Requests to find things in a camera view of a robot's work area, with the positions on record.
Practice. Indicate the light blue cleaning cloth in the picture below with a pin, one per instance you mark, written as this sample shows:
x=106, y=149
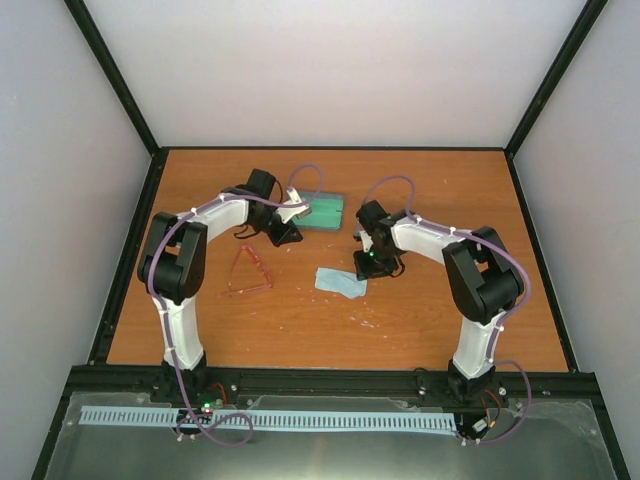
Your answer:
x=340, y=282

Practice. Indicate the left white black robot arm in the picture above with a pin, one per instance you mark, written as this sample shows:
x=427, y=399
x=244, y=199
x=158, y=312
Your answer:
x=172, y=265

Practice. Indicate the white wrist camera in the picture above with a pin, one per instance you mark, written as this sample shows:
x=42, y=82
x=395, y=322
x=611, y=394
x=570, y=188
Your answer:
x=294, y=207
x=364, y=238

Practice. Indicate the grey-green glasses case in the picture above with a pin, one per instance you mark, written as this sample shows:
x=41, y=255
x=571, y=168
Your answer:
x=326, y=213

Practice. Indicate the red transparent sunglasses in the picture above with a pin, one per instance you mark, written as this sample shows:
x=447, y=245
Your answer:
x=248, y=274

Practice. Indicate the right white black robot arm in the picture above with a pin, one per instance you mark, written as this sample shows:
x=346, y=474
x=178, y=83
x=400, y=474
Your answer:
x=485, y=282

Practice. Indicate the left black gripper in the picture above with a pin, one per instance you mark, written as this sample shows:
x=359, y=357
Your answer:
x=284, y=235

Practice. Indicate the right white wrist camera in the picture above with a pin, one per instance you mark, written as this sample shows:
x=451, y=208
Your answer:
x=364, y=238

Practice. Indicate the left controller board with wires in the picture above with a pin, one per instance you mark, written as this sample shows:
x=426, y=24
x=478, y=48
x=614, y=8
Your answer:
x=214, y=397

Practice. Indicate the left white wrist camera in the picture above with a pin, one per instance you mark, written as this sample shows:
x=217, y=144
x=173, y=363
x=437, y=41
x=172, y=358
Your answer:
x=294, y=207

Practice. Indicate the light blue slotted cable duct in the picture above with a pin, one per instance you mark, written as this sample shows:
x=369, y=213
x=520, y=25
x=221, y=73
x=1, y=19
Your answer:
x=279, y=420

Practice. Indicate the right black frame post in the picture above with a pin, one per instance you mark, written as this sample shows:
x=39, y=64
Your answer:
x=574, y=40

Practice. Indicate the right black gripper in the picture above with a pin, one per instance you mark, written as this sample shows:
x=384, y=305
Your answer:
x=365, y=272

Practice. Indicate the left black frame post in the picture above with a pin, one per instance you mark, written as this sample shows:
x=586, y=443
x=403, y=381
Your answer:
x=100, y=50

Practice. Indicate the black frame post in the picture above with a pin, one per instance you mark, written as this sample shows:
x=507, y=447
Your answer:
x=574, y=40
x=100, y=50

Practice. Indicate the right connector with wires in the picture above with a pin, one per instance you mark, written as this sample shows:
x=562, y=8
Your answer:
x=491, y=410

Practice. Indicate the black aluminium front rail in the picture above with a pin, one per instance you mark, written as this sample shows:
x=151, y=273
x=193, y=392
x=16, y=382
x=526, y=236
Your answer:
x=418, y=387

